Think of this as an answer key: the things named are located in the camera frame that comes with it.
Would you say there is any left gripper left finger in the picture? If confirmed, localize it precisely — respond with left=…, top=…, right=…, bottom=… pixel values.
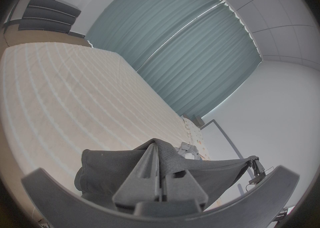
left=112, top=144, right=161, bottom=209

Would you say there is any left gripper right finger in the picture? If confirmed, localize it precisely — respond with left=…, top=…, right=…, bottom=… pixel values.
left=160, top=169, right=208, bottom=210

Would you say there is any black T-shirt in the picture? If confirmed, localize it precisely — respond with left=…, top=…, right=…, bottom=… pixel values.
left=74, top=140, right=253, bottom=206

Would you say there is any pile of clothes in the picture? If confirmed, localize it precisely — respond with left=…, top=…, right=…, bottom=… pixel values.
left=175, top=142, right=201, bottom=160

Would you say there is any bed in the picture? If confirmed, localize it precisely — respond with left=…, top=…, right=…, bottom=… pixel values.
left=0, top=0, right=213, bottom=210

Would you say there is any small grey side table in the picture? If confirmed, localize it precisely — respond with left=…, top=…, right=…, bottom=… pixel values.
left=184, top=114, right=204, bottom=126

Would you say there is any blue-green curtain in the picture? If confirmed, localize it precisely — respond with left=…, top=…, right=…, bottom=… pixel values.
left=136, top=1, right=263, bottom=122
left=86, top=0, right=222, bottom=71

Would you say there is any white door with grey frame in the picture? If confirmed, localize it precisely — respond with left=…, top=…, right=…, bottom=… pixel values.
left=200, top=119, right=244, bottom=160

